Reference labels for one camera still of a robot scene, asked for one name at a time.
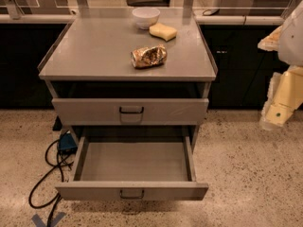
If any yellow sponge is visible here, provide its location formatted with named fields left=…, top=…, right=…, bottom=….
left=150, top=23, right=177, bottom=42

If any black floor cable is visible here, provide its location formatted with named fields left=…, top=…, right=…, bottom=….
left=27, top=138, right=74, bottom=227

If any blue power adapter box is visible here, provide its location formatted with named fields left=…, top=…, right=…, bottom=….
left=58, top=133, right=78, bottom=154

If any closed upper grey drawer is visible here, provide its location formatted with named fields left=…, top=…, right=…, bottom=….
left=52, top=98, right=208, bottom=126

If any grey metal drawer cabinet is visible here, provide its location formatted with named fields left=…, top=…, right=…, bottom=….
left=39, top=8, right=217, bottom=141

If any blue tape floor marker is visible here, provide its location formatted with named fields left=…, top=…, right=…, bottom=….
left=31, top=212, right=66, bottom=227

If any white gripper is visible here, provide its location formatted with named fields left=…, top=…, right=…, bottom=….
left=258, top=1, right=303, bottom=131

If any grey background counter unit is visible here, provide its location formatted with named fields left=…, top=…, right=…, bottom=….
left=203, top=0, right=291, bottom=16

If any white ceramic bowl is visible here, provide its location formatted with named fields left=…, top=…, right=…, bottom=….
left=132, top=7, right=160, bottom=29

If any open lower grey drawer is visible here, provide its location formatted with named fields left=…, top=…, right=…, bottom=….
left=56, top=136, right=208, bottom=201

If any crushed orange soda can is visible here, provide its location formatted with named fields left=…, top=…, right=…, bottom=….
left=131, top=44, right=168, bottom=69

